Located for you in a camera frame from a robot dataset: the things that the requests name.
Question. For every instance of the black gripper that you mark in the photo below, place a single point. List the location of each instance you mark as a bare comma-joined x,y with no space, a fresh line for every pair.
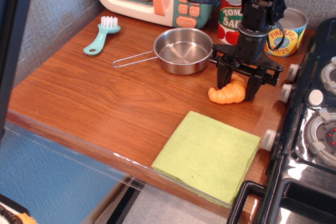
248,58

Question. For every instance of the orange toy croissant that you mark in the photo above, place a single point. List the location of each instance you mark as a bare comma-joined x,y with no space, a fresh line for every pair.
233,92

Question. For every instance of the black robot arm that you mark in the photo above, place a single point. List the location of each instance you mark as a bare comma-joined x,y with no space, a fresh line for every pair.
259,15

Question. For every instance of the green folded towel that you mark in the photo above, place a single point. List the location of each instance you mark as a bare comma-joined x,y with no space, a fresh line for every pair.
208,157

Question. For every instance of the white stove knob middle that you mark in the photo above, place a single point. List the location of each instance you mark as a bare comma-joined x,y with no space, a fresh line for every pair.
285,93

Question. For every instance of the white stove knob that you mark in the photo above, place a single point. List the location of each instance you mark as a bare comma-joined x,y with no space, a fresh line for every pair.
269,139
285,93
292,72

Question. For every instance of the white stove knob rear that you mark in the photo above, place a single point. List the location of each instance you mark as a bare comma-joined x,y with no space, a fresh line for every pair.
292,72

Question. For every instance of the small steel pan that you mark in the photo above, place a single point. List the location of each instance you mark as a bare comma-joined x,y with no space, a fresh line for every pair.
179,51

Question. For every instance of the pineapple slices can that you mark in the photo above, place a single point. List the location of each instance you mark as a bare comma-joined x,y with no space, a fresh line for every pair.
294,24

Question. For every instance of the tomato sauce can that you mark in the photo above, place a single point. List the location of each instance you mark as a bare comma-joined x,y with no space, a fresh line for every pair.
229,17

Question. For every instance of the white stove knob front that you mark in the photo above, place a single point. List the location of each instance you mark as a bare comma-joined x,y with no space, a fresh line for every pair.
269,139

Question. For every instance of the black toy stove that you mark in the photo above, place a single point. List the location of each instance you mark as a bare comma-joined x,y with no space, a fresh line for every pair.
300,186

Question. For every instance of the teal dish brush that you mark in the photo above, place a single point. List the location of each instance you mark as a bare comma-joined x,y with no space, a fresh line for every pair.
108,25

